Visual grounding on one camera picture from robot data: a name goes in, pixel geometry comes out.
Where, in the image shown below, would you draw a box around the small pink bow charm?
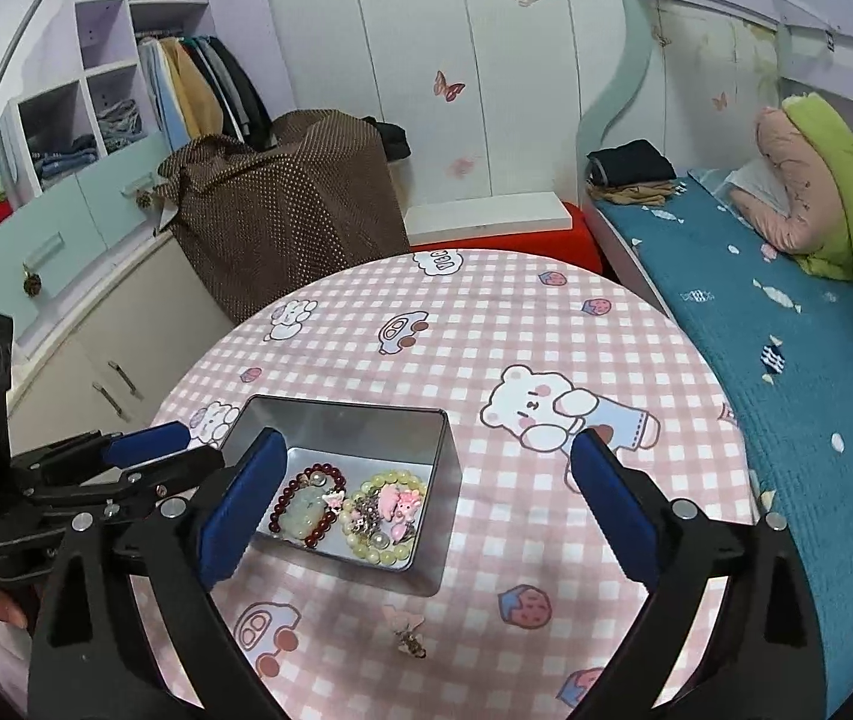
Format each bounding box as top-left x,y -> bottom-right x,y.
382,605 -> 428,660

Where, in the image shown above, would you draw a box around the grey metal tin box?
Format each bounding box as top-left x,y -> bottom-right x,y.
223,395 -> 460,596

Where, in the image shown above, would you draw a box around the yellow-green bead bracelet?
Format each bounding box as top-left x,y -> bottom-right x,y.
340,469 -> 430,568

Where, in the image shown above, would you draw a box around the hanging clothes row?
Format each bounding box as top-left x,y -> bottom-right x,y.
138,36 -> 273,151

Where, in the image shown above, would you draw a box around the white low cabinet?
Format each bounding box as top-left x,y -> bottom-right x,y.
8,232 -> 232,452

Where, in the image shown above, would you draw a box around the folded black clothes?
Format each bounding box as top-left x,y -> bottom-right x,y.
586,140 -> 677,187

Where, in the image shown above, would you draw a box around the teal drawer shelf unit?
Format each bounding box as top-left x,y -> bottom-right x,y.
0,0 -> 214,335

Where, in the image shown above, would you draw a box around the silver chain pink charm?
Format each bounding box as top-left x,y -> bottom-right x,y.
345,483 -> 424,548

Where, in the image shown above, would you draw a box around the dark red bead bracelet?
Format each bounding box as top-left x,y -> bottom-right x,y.
267,463 -> 345,550

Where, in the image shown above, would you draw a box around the pink and green quilt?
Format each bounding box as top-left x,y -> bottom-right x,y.
726,93 -> 853,283

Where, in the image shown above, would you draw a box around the teal bunk bed frame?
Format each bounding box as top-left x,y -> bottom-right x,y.
574,0 -> 853,301

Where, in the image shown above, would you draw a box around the brown dotted fabric cover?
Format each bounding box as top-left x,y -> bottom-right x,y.
154,109 -> 410,323

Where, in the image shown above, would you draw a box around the teal patterned bed sheet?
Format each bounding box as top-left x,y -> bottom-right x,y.
597,179 -> 853,717

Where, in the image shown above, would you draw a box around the red stool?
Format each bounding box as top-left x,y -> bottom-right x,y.
412,202 -> 605,275

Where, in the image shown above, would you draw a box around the white wardrobe with butterflies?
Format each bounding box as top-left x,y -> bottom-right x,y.
270,0 -> 625,218

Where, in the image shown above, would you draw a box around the jade pendant pink charm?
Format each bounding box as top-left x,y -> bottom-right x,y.
275,470 -> 346,548

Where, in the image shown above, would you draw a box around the pink checked cartoon tablecloth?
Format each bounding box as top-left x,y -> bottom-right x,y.
158,250 -> 755,718

